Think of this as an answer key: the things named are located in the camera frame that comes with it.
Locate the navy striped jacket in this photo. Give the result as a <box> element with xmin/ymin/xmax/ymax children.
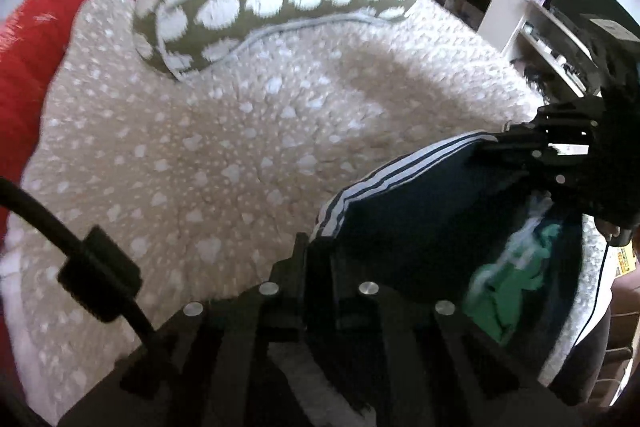
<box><xmin>311</xmin><ymin>131</ymin><xmax>586</xmax><ymax>388</ymax></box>

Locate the black cable with clamp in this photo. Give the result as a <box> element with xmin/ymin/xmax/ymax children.
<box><xmin>0</xmin><ymin>177</ymin><xmax>166</xmax><ymax>348</ymax></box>

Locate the person's right hand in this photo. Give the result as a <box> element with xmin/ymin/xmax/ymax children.
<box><xmin>596</xmin><ymin>213</ymin><xmax>635</xmax><ymax>250</ymax></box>

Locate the green and white cloth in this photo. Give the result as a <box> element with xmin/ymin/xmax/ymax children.
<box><xmin>461</xmin><ymin>193</ymin><xmax>560</xmax><ymax>348</ymax></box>

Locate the black television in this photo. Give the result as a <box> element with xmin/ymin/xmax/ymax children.
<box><xmin>550</xmin><ymin>0</ymin><xmax>640</xmax><ymax>72</ymax></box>

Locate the beige spotted blanket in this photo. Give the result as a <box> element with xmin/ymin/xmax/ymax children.
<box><xmin>0</xmin><ymin>0</ymin><xmax>608</xmax><ymax>425</ymax></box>

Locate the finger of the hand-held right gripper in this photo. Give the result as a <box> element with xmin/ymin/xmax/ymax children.
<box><xmin>481</xmin><ymin>125</ymin><xmax>593</xmax><ymax>190</ymax></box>
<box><xmin>533</xmin><ymin>102</ymin><xmax>603</xmax><ymax>136</ymax></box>

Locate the red cushion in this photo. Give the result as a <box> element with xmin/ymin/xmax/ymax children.
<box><xmin>0</xmin><ymin>0</ymin><xmax>202</xmax><ymax>408</ymax></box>

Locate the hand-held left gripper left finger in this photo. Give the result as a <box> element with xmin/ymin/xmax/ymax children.
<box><xmin>118</xmin><ymin>232</ymin><xmax>312</xmax><ymax>427</ymax></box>

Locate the white shelf unit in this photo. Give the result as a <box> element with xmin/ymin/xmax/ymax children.
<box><xmin>445</xmin><ymin>0</ymin><xmax>601</xmax><ymax>100</ymax></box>

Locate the olive pillow with white dots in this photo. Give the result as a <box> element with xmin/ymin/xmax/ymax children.
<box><xmin>132</xmin><ymin>0</ymin><xmax>425</xmax><ymax>82</ymax></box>

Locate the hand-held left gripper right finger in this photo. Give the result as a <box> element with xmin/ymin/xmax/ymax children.
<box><xmin>306</xmin><ymin>241</ymin><xmax>551</xmax><ymax>427</ymax></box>

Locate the cardboard box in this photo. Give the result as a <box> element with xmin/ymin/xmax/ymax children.
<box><xmin>595</xmin><ymin>242</ymin><xmax>640</xmax><ymax>408</ymax></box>

